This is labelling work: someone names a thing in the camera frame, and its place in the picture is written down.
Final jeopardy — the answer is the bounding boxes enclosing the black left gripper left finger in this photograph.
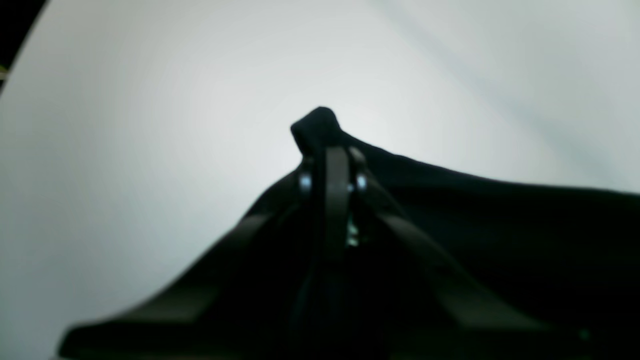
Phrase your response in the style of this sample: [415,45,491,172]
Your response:
[58,146,348,360]

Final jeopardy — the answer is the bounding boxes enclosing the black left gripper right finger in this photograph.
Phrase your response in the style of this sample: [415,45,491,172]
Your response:
[349,146,595,360]

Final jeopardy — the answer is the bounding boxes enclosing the black T-shirt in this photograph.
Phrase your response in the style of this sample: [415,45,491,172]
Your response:
[240,106,640,360]

